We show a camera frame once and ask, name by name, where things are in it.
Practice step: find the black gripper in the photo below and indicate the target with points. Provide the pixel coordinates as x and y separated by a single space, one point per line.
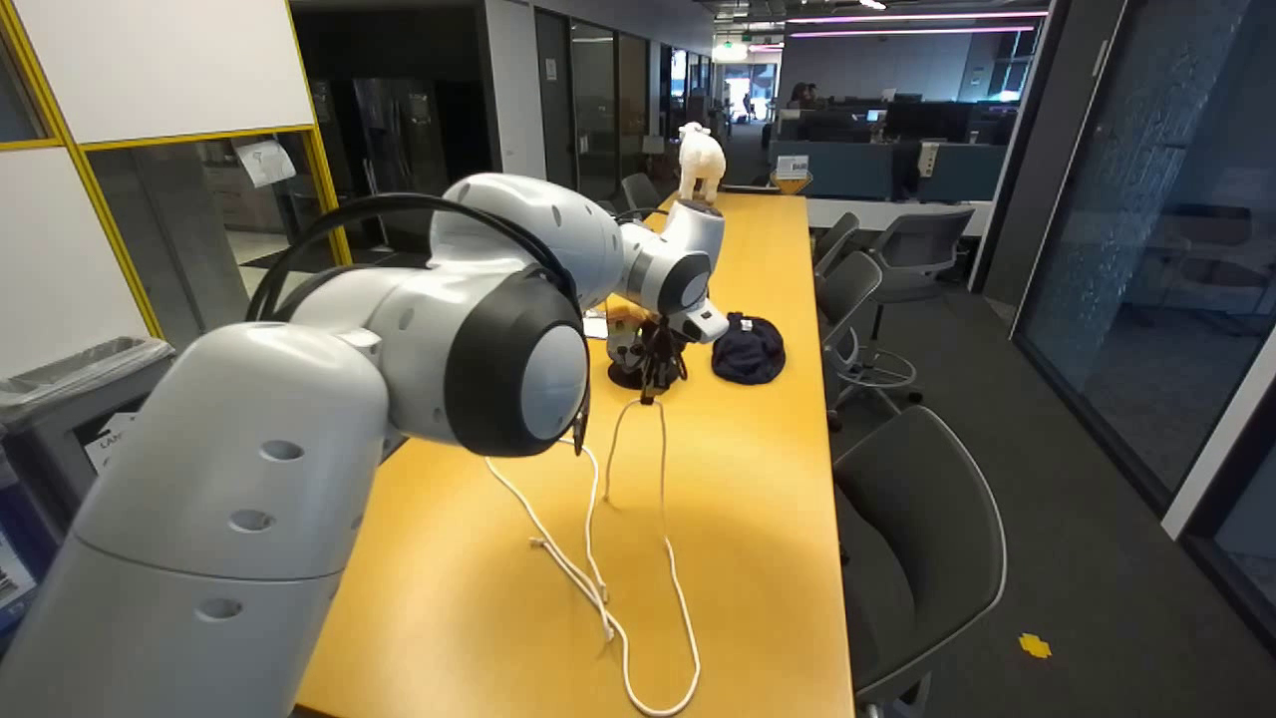
646 345

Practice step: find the small yellow floor object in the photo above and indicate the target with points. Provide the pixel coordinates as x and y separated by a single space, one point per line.
1033 646

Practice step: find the white plush toy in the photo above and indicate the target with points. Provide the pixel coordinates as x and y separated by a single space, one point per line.
702 152

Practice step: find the tan wrist camera mount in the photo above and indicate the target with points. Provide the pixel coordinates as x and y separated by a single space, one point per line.
627 311

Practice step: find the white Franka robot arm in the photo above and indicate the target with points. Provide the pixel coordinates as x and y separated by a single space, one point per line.
263 439

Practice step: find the grey office chair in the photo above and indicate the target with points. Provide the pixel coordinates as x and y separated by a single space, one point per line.
851 302
918 531
641 192
833 239
918 239

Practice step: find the small cardboard box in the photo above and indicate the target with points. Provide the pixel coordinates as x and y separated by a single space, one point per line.
791 170

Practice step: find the grey bin with label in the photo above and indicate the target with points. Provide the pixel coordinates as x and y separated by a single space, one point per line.
66 386

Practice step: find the blue bin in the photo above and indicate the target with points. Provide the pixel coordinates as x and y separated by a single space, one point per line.
11 559

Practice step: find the paper sign on glass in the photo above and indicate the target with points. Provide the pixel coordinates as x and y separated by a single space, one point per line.
263 161

